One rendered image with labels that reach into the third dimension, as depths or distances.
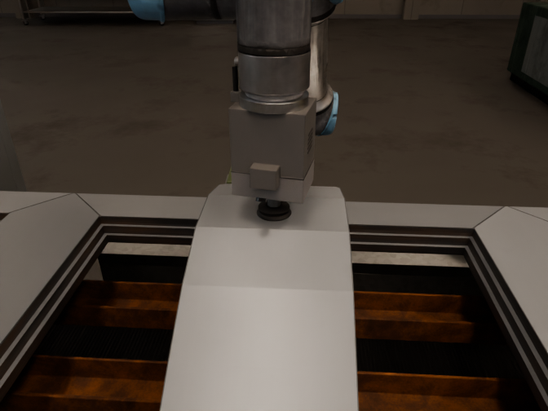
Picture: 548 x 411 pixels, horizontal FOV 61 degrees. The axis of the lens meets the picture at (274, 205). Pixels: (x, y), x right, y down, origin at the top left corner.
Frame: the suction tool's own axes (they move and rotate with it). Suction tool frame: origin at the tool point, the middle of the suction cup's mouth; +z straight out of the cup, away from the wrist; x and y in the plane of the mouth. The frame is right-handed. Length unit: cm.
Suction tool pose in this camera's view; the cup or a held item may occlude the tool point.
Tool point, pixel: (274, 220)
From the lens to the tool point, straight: 58.0
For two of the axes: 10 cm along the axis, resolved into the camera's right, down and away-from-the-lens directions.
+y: 9.7, 1.3, -2.3
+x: 2.6, -4.8, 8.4
